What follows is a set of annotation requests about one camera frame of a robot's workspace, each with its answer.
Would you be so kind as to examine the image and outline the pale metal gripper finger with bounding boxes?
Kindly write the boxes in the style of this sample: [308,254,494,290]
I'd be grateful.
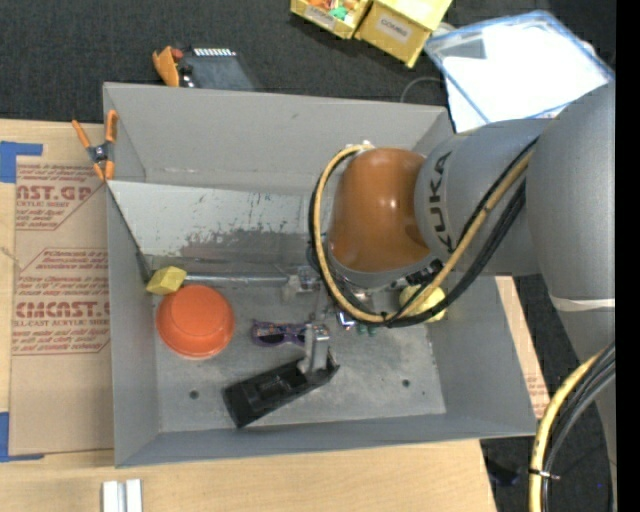
[298,323,332,375]
[280,266,322,303]

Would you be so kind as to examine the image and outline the purple sunglasses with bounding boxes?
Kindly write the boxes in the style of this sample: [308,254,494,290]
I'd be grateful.
[250,319,308,348]

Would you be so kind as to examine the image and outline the pale yellow round fruit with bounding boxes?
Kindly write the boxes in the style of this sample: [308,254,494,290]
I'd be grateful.
[398,284,448,324]

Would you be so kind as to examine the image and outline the black oblong case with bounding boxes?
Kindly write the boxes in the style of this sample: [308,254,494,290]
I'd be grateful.
[221,348,342,430]

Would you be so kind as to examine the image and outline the grey metal rod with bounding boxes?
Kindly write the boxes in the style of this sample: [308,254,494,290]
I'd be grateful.
[182,273,291,285]

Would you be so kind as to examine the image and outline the orange bowl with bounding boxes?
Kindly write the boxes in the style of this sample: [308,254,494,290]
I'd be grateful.
[155,284,237,361]

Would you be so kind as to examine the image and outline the yellow angular block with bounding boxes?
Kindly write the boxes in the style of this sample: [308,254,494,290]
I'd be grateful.
[145,265,188,297]

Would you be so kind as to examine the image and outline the grey metal bin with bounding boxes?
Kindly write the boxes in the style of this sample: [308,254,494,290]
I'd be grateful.
[102,82,539,469]

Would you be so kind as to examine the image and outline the brown cardboard board, red print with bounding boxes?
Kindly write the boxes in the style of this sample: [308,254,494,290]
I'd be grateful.
[0,118,552,463]

